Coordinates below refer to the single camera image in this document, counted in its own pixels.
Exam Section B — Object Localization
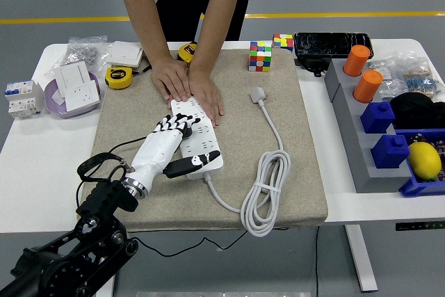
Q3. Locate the person's left hand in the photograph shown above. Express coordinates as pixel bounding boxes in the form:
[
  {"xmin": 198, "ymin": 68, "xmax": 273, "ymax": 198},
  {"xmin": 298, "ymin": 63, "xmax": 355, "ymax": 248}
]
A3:
[{"xmin": 188, "ymin": 67, "xmax": 225, "ymax": 127}]

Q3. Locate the person's right hand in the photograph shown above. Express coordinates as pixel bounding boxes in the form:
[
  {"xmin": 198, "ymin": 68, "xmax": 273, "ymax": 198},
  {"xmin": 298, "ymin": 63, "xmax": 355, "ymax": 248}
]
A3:
[{"xmin": 150, "ymin": 55, "xmax": 192, "ymax": 103}]

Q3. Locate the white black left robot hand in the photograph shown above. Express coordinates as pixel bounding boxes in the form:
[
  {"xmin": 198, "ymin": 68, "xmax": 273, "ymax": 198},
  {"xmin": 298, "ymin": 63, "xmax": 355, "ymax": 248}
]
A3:
[{"xmin": 130, "ymin": 112, "xmax": 222, "ymax": 190}]

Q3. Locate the white power strip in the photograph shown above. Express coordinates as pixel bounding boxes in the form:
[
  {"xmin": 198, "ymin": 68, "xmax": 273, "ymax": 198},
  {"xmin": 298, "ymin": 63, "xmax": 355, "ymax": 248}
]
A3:
[{"xmin": 170, "ymin": 98, "xmax": 224, "ymax": 181}]

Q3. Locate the thin black adapter cord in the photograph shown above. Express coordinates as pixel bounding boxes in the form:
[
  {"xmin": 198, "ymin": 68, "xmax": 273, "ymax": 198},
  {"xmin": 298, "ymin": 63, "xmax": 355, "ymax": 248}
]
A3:
[{"xmin": 107, "ymin": 135, "xmax": 248, "ymax": 259}]

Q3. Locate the white power strip plug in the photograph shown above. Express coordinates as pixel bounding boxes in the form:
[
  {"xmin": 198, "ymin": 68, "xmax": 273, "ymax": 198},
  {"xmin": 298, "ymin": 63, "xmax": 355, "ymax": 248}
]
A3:
[{"xmin": 250, "ymin": 87, "xmax": 270, "ymax": 104}]

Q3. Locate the yellow tape measure red label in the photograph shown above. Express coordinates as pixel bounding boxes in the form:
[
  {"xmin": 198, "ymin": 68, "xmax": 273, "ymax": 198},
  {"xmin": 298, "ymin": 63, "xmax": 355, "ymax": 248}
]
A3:
[{"xmin": 177, "ymin": 42, "xmax": 198, "ymax": 67}]

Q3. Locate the grey-brown mat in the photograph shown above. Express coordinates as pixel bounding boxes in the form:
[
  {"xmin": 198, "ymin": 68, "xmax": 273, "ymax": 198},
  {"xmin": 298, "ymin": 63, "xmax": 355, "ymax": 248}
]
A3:
[{"xmin": 80, "ymin": 48, "xmax": 330, "ymax": 232}]

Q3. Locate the yellow black tape measure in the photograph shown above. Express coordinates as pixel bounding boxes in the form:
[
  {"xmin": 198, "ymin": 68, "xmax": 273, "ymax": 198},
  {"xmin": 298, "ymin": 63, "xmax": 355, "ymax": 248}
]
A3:
[{"xmin": 104, "ymin": 66, "xmax": 134, "ymax": 90}]

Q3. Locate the large colourful puzzle cube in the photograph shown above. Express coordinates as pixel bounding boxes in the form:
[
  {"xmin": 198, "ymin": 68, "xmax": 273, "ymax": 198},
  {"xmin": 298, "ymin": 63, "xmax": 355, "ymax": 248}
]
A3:
[{"xmin": 248, "ymin": 40, "xmax": 273, "ymax": 72}]

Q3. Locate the white socket panel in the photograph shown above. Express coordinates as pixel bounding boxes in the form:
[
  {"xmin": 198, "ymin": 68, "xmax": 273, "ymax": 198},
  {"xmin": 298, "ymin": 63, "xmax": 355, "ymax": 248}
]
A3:
[{"xmin": 64, "ymin": 79, "xmax": 102, "ymax": 113}]

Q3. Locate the small colourful puzzle cube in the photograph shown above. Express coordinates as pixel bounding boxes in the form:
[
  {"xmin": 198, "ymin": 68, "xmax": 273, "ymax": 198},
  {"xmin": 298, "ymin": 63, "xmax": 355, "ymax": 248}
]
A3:
[{"xmin": 272, "ymin": 33, "xmax": 295, "ymax": 53}]

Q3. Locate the clear bag of metal screws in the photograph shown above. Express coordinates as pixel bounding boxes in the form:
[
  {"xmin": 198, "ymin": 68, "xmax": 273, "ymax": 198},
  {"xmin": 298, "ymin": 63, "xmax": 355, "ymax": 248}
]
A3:
[{"xmin": 44, "ymin": 35, "xmax": 109, "ymax": 77}]

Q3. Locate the purple bowl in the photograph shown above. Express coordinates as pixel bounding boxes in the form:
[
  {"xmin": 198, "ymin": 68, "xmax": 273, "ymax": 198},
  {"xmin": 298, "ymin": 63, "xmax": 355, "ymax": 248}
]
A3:
[{"xmin": 43, "ymin": 71, "xmax": 103, "ymax": 120}]

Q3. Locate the small black device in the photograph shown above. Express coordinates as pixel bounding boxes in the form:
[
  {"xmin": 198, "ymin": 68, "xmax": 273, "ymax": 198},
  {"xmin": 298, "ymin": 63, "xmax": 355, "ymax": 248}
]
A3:
[{"xmin": 294, "ymin": 56, "xmax": 332, "ymax": 78}]

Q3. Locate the black plastic tray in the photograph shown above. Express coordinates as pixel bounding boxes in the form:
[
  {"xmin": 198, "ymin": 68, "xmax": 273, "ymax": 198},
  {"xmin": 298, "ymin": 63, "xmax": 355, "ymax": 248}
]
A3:
[{"xmin": 293, "ymin": 31, "xmax": 375, "ymax": 60}]

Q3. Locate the white circuit breaker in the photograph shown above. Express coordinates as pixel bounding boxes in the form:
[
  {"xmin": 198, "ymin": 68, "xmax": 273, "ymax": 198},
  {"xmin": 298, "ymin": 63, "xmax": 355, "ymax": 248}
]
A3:
[{"xmin": 4, "ymin": 80, "xmax": 44, "ymax": 120}]

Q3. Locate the orange cylinder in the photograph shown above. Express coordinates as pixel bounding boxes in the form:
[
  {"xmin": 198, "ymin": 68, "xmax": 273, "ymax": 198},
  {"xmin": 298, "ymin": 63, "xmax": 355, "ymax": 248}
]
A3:
[
  {"xmin": 343, "ymin": 45, "xmax": 371, "ymax": 77},
  {"xmin": 353, "ymin": 70, "xmax": 384, "ymax": 103}
]

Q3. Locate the grey block holder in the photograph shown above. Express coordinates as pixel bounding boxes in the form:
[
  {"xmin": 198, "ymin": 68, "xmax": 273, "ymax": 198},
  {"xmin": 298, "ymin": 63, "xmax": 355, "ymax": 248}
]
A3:
[{"xmin": 324, "ymin": 58, "xmax": 414, "ymax": 193}]

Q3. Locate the blue block with knob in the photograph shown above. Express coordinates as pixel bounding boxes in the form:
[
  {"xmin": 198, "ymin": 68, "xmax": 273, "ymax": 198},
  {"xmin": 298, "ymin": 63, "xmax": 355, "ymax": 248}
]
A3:
[
  {"xmin": 370, "ymin": 134, "xmax": 411, "ymax": 170},
  {"xmin": 359, "ymin": 102, "xmax": 396, "ymax": 135}
]

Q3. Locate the clear bag of small parts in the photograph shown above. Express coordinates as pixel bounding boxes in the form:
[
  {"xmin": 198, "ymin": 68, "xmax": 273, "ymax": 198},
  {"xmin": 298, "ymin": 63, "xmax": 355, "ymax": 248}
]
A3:
[{"xmin": 367, "ymin": 56, "xmax": 405, "ymax": 102}]

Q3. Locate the black cloth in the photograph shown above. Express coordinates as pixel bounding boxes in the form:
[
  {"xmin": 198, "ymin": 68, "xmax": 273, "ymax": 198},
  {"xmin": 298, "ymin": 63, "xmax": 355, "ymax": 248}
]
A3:
[{"xmin": 389, "ymin": 92, "xmax": 445, "ymax": 131}]

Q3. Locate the clear bag of blue resistors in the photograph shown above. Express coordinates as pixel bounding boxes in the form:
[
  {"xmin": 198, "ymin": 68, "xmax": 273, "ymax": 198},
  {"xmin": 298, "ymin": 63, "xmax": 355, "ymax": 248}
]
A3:
[{"xmin": 398, "ymin": 54, "xmax": 445, "ymax": 100}]

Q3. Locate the yellow lemon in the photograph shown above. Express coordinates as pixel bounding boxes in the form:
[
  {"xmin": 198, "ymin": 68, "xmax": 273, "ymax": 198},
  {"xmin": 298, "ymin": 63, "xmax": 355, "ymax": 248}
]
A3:
[{"xmin": 407, "ymin": 141, "xmax": 442, "ymax": 182}]

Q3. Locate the blue plastic bin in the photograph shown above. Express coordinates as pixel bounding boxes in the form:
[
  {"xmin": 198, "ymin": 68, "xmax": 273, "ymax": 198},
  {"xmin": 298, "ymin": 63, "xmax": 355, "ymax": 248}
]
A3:
[{"xmin": 395, "ymin": 128, "xmax": 445, "ymax": 198}]

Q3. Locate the black table control panel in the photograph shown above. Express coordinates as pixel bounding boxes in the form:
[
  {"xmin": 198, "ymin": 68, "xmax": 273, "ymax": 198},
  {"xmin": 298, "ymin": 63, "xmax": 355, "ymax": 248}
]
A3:
[{"xmin": 395, "ymin": 221, "xmax": 445, "ymax": 232}]

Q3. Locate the black tape measure strap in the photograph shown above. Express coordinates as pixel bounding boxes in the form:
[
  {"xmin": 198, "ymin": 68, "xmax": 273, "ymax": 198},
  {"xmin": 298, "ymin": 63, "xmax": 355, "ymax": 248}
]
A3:
[{"xmin": 131, "ymin": 63, "xmax": 153, "ymax": 76}]

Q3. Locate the white wall switch plate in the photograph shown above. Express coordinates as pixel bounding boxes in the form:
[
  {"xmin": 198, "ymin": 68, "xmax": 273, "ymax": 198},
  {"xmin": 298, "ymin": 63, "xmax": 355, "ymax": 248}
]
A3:
[{"xmin": 104, "ymin": 40, "xmax": 145, "ymax": 68}]

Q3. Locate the white switch panel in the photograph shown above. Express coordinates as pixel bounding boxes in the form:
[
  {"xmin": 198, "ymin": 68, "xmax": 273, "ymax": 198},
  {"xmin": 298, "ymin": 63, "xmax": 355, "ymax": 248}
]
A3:
[{"xmin": 53, "ymin": 61, "xmax": 92, "ymax": 99}]

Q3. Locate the white power strip cord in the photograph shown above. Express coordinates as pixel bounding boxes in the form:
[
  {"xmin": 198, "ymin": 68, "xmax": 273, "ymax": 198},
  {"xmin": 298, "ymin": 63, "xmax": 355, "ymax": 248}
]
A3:
[{"xmin": 202, "ymin": 100, "xmax": 292, "ymax": 238}]

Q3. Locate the black hanging cable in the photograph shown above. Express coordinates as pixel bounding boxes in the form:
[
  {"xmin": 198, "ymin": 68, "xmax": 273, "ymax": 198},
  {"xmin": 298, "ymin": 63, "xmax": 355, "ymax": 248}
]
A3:
[{"xmin": 314, "ymin": 225, "xmax": 321, "ymax": 297}]

